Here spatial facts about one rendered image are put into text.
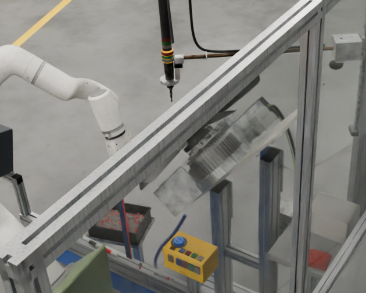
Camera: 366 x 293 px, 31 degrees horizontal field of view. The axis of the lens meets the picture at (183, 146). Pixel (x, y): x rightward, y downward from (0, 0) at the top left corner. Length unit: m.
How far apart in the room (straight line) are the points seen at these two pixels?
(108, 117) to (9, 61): 0.38
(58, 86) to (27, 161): 2.39
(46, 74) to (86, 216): 1.39
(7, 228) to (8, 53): 0.58
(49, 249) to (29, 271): 0.04
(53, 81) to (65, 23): 4.30
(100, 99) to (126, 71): 3.28
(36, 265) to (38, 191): 3.48
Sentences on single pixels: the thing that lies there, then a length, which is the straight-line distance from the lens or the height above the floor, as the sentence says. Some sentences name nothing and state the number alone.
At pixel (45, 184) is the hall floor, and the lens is 4.35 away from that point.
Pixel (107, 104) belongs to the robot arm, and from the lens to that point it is 2.24.
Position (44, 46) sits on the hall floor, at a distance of 6.13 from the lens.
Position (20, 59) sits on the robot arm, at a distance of 2.25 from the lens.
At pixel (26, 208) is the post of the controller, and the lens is 2.75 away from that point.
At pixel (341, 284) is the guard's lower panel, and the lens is 2.36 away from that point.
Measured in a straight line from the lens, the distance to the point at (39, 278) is 0.85.
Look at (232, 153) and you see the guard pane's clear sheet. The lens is 1.23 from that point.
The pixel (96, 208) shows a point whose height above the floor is 2.03.
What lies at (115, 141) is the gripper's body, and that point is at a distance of 2.29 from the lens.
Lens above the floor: 2.60
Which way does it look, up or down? 35 degrees down
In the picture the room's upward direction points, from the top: 4 degrees counter-clockwise
